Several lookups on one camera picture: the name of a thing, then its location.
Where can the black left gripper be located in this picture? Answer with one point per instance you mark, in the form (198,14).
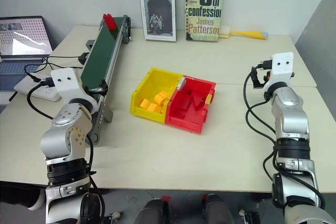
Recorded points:
(88,90)

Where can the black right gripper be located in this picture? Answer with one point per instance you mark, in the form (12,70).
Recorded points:
(265,73)

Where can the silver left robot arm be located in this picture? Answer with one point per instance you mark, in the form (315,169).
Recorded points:
(63,134)

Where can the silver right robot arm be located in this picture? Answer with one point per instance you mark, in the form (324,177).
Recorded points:
(290,119)

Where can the green conveyor belt machine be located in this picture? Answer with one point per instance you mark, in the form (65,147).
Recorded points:
(103,53)

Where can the black power plug adapter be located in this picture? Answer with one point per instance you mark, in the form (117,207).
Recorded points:
(84,58)

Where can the small grey control box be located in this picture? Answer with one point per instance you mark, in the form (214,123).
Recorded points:
(91,43)

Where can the small yellow building block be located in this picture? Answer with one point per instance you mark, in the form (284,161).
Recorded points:
(144,103)
(153,107)

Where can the yellow plastic bin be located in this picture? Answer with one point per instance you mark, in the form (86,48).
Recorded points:
(147,87)

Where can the white power strip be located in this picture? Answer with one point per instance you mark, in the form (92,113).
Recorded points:
(44,93)

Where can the red building block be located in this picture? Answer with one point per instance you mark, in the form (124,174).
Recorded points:
(110,22)
(199,103)

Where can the large yellow building block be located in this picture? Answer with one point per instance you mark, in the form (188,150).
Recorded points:
(161,97)

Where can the red plastic bin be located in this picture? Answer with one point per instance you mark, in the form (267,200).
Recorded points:
(194,119)

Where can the white ribbed bin clip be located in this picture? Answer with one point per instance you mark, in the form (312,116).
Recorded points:
(182,83)

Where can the grey partition panel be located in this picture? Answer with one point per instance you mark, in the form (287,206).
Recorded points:
(319,30)

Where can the small flat red block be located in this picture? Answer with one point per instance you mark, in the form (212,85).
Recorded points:
(180,115)

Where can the grey laptop computer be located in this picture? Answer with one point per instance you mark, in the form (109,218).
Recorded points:
(21,40)

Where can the graphic design book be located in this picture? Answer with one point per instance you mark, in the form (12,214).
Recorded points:
(157,11)

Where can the dark rounded shape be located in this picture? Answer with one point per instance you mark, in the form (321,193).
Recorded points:
(153,212)
(219,209)

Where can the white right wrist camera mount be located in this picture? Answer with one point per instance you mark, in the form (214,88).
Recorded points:
(282,68)

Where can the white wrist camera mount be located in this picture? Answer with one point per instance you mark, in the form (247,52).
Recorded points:
(282,68)
(65,85)

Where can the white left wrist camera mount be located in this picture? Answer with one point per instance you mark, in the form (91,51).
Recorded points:
(65,85)

